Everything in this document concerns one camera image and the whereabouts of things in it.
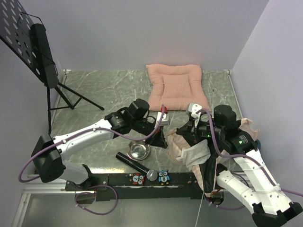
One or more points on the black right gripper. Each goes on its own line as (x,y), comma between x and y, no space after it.
(190,130)

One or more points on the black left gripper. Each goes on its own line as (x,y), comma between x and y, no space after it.
(157,139)

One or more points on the pink striped pet tent fabric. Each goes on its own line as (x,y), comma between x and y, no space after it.
(195,158)

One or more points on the white fibreglass tent pole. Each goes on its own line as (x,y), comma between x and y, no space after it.
(199,210)

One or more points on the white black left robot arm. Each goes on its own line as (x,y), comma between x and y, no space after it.
(50,155)

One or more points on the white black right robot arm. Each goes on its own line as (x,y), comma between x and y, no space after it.
(234,163)

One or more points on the steel pet bowl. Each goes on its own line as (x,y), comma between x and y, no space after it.
(138,150)

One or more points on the pink pet cushion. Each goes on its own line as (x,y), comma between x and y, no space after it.
(175,87)

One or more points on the teal pet feeder toy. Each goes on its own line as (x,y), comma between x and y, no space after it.
(258,144)

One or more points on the black handheld microphone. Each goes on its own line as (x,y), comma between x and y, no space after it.
(151,175)

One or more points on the blue owl number tile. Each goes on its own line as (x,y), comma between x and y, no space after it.
(163,177)

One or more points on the red owl number tile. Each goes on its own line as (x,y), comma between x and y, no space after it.
(137,179)

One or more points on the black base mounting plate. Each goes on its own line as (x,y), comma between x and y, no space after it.
(181,185)

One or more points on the black music stand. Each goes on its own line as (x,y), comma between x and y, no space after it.
(28,40)

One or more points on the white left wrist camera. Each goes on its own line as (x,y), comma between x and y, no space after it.
(163,118)

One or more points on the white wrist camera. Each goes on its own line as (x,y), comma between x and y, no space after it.
(192,110)
(163,118)

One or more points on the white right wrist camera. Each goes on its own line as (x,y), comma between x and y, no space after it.
(192,110)

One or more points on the aluminium frame rail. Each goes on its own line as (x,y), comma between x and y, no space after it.
(44,188)

